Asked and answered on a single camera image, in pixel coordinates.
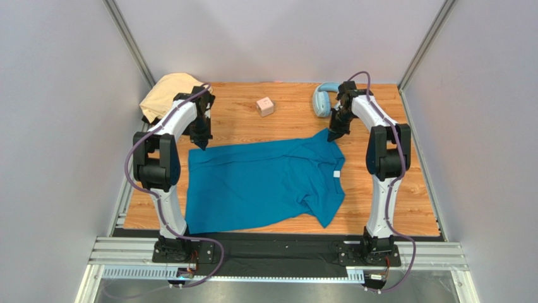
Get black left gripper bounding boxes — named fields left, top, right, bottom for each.
left=189, top=115, right=213, bottom=151

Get blue t shirt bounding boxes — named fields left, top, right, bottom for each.
left=186, top=129, right=345, bottom=234

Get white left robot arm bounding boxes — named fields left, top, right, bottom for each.
left=126, top=83, right=215, bottom=263

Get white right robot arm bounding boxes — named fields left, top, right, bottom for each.
left=326, top=81, right=411, bottom=265

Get light blue headphones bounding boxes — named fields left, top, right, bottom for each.
left=312, top=82, right=340, bottom=117

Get black t shirt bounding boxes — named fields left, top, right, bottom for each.
left=141, top=116, right=161, bottom=126

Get beige t shirt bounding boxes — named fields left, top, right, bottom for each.
left=140, top=73, right=203, bottom=120

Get pink cube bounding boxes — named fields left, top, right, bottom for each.
left=256, top=97, right=275, bottom=117

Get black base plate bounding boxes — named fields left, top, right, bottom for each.
left=112, top=228, right=402, bottom=278

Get aluminium frame rail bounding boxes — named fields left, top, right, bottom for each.
left=76, top=233, right=479, bottom=302

